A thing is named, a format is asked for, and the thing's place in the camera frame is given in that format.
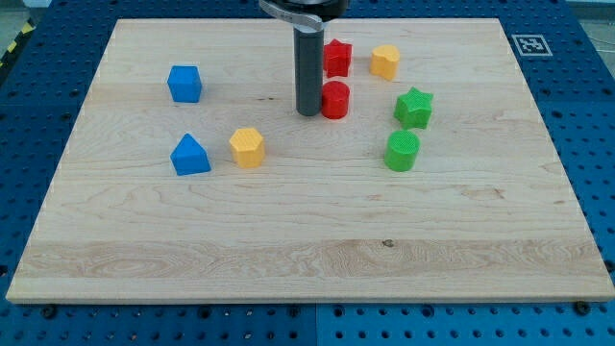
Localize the yellow hexagon block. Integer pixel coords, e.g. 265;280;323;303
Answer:
229;128;265;168

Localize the green cylinder block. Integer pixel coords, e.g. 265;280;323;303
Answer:
383;130;420;172

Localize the blue triangular prism block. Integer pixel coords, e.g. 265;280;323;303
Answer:
170;134;211;176

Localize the yellow heart block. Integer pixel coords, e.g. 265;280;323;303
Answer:
369;44;401;81

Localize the red cylinder block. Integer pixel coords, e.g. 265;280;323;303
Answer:
321;81;350;119

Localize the wooden board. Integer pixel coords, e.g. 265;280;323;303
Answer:
7;18;614;304

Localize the robot arm flange with clamp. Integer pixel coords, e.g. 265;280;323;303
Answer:
258;0;350;33

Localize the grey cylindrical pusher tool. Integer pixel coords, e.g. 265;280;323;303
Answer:
293;27;324;116

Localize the green star block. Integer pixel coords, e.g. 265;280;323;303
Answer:
394;86;433;129

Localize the red star block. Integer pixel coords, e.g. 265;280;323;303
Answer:
323;39;353;78

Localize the blue cube block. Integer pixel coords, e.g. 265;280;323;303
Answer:
167;65;202;103

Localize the white fiducial marker tag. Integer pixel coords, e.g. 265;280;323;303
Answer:
511;34;553;57

